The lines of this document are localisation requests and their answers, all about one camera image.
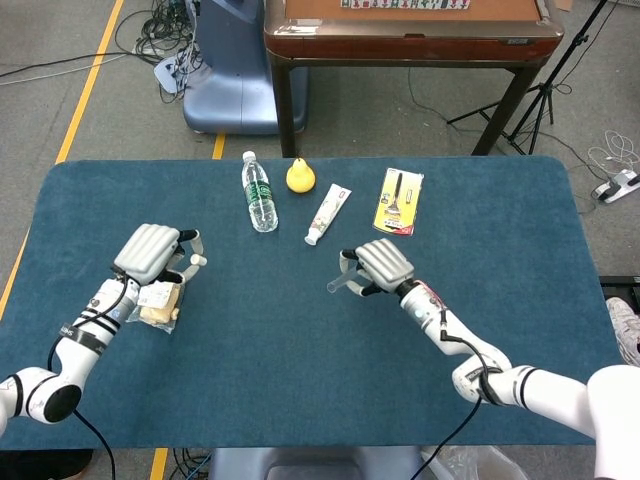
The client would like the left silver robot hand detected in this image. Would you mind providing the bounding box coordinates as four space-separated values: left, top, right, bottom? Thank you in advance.
113 223 207 287

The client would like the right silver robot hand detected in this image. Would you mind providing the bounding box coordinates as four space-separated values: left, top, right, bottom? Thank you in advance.
339 238 416 297

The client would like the clear plastic tube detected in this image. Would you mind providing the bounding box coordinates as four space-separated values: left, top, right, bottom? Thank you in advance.
326 269 364 294

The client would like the blue-grey own robot base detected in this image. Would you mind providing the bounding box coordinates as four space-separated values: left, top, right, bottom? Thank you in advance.
207 446 424 480

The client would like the white toothpaste tube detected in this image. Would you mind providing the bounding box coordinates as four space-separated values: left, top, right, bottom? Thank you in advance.
303 182 352 247

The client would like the bagged bread snack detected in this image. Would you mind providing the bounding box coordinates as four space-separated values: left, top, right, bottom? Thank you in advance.
125 279 184 335

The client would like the yellow razor blister pack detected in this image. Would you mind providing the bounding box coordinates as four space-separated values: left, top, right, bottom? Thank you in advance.
371 167 425 238

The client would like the yellow pear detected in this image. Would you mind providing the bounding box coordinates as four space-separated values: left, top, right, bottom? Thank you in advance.
285 157 317 194

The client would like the clear plastic water bottle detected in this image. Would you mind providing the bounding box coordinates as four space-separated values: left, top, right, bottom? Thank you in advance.
241 150 280 234

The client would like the blue felt table mat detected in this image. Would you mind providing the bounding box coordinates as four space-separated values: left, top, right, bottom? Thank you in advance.
0 155 609 450

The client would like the white socket strip with plugs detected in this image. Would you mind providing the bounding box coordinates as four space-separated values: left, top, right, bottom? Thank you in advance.
153 55 191 94

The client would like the brown mahjong table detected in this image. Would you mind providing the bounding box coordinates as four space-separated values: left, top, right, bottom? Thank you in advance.
263 0 565 159

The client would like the clear plastic bag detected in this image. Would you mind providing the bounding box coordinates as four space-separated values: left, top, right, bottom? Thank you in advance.
419 444 531 480

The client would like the black tripod stand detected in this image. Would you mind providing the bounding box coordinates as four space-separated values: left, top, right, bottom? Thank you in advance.
446 0 624 156

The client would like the black box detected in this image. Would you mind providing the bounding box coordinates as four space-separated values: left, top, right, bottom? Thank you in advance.
598 274 640 301

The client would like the black shoe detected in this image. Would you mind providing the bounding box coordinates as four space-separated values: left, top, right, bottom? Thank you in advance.
0 448 95 480

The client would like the white power strip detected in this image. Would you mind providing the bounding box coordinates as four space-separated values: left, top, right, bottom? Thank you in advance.
592 168 640 204

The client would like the white sneaker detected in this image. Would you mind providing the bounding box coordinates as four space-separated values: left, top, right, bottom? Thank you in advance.
605 297 640 367

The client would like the face-up mahjong tile row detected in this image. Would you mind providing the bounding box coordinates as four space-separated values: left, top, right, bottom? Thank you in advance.
340 0 472 10

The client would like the thin black floor cable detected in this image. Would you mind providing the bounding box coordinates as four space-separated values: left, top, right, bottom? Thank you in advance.
407 67 606 184

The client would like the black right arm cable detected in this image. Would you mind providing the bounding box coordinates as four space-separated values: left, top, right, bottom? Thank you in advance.
409 282 506 480

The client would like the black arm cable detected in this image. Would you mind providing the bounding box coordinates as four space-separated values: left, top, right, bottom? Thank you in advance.
47 269 132 480
409 282 506 480

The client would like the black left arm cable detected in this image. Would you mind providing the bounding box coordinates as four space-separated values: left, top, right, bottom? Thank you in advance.
47 269 132 480

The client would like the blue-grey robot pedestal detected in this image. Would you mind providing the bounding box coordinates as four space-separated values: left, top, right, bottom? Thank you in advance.
182 0 308 136

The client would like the long black floor cable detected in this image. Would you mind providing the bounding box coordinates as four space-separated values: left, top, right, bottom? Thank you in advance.
0 49 131 81

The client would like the black floor cable bundle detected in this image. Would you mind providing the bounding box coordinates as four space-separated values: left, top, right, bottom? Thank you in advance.
114 0 204 104

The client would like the white coiled cable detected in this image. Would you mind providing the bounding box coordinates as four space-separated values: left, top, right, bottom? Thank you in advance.
587 129 640 176

